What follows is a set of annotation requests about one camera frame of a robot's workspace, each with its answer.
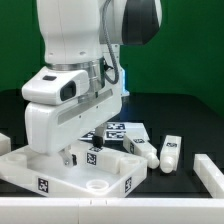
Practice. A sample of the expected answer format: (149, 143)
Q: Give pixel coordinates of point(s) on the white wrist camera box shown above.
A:
(55, 87)

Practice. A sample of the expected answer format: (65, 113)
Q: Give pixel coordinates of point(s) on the white desk top tray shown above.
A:
(48, 176)

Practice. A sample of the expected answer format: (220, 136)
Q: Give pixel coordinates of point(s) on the white marker sheet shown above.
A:
(114, 131)

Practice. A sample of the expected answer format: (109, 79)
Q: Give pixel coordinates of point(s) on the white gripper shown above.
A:
(52, 128)

